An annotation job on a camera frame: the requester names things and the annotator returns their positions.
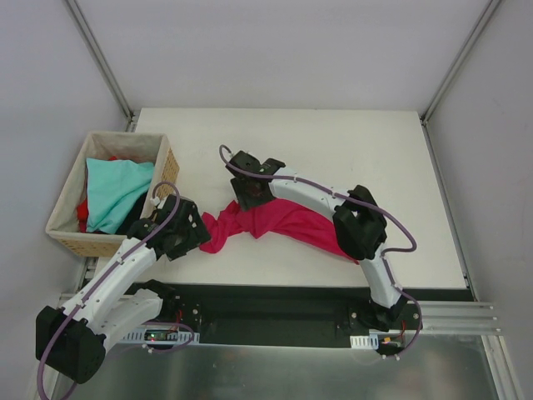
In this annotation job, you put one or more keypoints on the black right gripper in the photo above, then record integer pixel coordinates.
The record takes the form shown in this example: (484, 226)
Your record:
(248, 196)

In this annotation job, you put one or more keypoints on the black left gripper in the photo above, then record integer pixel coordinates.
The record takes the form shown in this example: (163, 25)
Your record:
(196, 227)

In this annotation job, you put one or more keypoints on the pink t shirt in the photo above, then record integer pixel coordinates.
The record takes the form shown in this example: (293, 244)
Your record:
(278, 216)

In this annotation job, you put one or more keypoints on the wicker basket with cloth liner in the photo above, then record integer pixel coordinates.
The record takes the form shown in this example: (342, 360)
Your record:
(63, 224)

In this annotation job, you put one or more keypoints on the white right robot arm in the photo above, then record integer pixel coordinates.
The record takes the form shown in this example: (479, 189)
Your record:
(364, 232)

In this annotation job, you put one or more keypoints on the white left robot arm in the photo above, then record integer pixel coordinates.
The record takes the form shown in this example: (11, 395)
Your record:
(75, 338)

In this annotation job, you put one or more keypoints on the black t shirt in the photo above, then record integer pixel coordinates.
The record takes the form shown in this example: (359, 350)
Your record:
(132, 216)

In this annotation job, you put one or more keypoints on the teal t shirt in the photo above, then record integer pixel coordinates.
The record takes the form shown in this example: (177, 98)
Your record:
(133, 180)

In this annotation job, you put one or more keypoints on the red t shirt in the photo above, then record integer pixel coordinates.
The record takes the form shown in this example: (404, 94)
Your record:
(82, 212)

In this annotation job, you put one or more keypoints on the left white cable duct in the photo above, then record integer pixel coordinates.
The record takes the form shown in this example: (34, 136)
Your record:
(160, 336)

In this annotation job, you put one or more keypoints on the white cable duct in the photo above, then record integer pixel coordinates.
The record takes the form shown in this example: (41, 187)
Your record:
(160, 336)
(365, 342)

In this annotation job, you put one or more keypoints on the right white cable duct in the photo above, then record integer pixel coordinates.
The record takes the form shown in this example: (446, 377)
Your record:
(365, 342)

